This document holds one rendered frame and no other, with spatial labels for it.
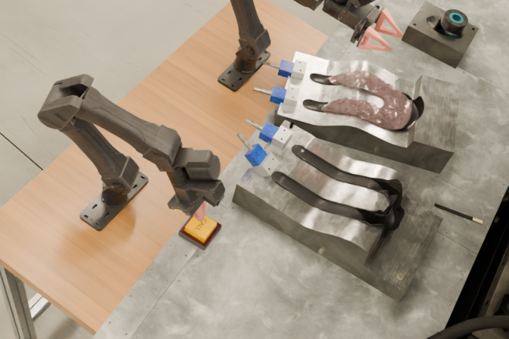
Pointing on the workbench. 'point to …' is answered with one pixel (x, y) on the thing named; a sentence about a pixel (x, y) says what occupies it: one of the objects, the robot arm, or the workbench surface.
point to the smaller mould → (438, 35)
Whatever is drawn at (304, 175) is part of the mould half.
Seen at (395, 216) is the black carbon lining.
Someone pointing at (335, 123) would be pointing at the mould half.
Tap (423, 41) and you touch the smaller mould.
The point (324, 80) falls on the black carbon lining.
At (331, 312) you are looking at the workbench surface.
